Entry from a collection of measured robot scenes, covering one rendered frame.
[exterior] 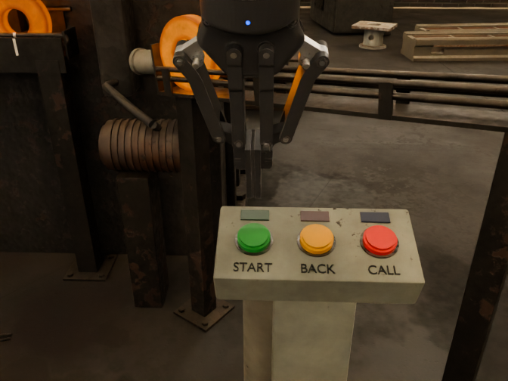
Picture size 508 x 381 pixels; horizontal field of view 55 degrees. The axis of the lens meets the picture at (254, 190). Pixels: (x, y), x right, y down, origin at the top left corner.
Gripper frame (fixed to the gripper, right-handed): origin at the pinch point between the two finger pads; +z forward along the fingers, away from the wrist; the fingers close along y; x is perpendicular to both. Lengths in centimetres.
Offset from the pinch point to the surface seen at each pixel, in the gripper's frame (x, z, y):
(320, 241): 0.9, 11.7, -7.7
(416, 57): -315, 190, -121
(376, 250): 1.8, 12.0, -14.2
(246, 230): -0.5, 11.7, 1.0
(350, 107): -30.9, 17.0, -15.1
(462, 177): -112, 118, -85
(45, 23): -73, 25, 53
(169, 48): -56, 21, 20
